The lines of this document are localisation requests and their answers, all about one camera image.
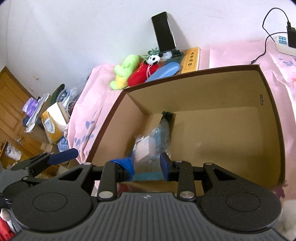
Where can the dark green box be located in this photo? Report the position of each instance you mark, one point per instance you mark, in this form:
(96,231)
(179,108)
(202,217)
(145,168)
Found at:
(178,58)

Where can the blue patterned cloth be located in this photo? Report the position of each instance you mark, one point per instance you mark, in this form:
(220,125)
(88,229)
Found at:
(63,143)

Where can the panda plush toy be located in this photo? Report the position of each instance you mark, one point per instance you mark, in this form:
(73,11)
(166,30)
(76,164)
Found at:
(153,59)

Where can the white power strip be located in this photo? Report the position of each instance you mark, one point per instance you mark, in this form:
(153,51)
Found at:
(281,44)

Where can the clear plastic bag with cloth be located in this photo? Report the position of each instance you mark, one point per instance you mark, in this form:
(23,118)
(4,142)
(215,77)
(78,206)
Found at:
(159,136)

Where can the clear bag of clutter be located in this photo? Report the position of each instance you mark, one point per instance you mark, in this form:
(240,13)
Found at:
(69,99)

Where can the brown cardboard box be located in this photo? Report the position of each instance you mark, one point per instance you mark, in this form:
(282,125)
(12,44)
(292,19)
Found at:
(219,97)

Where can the dark green cap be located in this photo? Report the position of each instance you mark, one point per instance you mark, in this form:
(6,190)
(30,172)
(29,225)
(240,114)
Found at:
(57,92)

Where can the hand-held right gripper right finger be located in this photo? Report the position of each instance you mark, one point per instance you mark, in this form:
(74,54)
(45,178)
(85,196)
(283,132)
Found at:
(164,166)

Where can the white plastic bag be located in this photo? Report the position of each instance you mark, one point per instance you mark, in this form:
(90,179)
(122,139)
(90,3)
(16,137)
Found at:
(12,151)

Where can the light green plush toy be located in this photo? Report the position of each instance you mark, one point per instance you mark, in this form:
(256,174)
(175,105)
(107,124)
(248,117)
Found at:
(126,67)

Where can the yellow book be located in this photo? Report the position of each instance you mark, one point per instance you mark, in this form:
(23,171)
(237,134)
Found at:
(190,60)

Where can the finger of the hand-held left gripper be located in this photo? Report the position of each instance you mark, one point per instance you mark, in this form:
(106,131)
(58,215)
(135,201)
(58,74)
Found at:
(62,156)

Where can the yellow and white carton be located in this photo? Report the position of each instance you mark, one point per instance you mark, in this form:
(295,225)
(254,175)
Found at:
(54,122)

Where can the stack of papers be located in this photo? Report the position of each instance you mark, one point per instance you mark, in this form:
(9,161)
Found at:
(38,111)

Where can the grey fur pompom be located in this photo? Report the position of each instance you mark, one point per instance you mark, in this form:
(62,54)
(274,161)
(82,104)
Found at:
(167,54)

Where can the blue glasses case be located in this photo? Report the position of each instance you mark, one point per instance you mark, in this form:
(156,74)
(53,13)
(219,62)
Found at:
(165,69)

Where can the red plush toy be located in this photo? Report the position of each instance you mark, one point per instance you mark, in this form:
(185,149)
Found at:
(138,75)

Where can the black phone box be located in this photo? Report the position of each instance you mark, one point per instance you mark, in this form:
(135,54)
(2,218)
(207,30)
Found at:
(164,32)

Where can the black charger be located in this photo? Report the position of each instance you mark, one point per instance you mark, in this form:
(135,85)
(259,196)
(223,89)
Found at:
(291,34)

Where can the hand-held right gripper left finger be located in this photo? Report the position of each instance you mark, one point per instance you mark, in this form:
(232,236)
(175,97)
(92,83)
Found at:
(124,165)

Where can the wooden door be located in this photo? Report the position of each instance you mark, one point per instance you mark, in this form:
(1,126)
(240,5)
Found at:
(9,104)

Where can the purple plastic bag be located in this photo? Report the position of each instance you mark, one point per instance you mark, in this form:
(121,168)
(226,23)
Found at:
(31,107)

